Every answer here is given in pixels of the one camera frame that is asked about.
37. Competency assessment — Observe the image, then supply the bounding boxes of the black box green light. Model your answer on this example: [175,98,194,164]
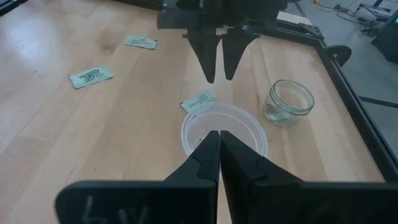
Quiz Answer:
[371,12,398,65]

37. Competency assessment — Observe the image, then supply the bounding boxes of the small clear glass jar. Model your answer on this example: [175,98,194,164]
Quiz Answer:
[262,79,315,128]

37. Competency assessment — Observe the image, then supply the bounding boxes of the clear plastic round bowl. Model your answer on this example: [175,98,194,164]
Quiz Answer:
[180,101,269,158]

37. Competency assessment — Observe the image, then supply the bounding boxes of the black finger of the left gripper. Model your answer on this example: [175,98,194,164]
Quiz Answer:
[221,32,261,81]
[187,29,223,84]

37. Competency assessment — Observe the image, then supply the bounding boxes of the green white sweetener packet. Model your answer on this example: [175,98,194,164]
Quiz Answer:
[124,34,159,50]
[68,65,114,90]
[266,111,293,124]
[180,90,218,114]

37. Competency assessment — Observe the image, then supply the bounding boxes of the black frame hook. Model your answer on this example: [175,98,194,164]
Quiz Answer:
[325,44,353,68]

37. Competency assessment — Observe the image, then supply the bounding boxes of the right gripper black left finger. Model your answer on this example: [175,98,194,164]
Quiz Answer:
[54,129,222,224]

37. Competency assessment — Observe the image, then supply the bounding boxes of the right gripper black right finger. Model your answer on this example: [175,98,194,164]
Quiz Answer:
[220,129,398,224]

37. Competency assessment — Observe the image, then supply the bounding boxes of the black floor cables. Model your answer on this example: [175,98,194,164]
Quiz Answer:
[313,0,379,34]

